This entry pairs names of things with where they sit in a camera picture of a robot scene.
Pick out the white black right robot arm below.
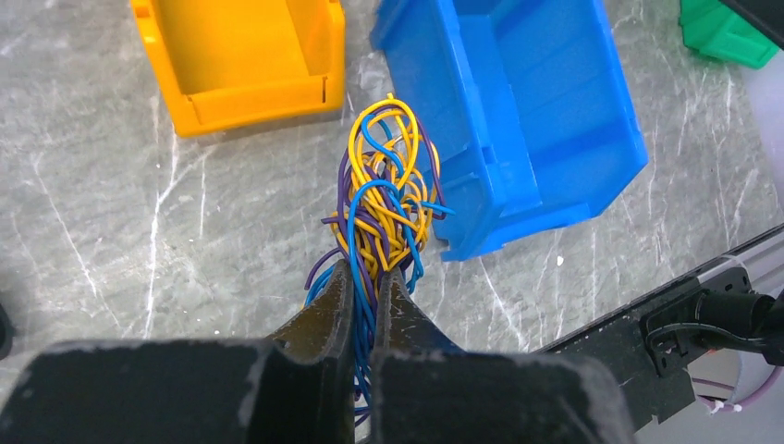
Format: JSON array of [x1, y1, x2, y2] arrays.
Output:
[[721, 0, 784, 49]]

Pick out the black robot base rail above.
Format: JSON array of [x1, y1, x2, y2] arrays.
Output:
[[543, 226, 783, 430]]

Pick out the blue plastic bin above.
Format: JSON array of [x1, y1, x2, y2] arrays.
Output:
[[370, 0, 648, 261]]

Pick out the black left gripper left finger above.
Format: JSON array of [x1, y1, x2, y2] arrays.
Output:
[[1, 263, 355, 443]]

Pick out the blue wires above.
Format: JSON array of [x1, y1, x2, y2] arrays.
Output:
[[304, 113, 457, 424]]

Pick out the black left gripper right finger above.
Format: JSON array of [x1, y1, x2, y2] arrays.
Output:
[[371, 271, 634, 443]]

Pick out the yellow plastic bin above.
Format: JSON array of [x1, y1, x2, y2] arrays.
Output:
[[129, 0, 346, 137]]

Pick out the green plastic bin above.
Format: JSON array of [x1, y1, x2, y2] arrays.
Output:
[[679, 0, 780, 69]]

